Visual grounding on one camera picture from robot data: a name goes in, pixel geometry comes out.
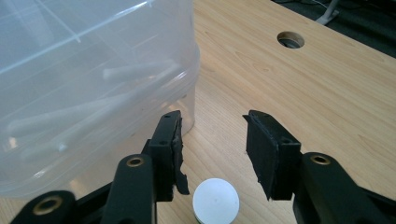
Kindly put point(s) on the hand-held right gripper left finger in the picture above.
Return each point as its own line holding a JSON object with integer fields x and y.
{"x": 163, "y": 155}

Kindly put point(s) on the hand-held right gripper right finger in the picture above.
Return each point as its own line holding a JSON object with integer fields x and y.
{"x": 267, "y": 155}

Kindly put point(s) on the small white-capped bottle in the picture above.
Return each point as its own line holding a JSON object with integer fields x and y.
{"x": 216, "y": 202}

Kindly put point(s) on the clear plastic storage box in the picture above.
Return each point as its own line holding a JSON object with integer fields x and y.
{"x": 77, "y": 93}

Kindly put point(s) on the grey metal table frame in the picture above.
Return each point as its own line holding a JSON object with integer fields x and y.
{"x": 327, "y": 15}

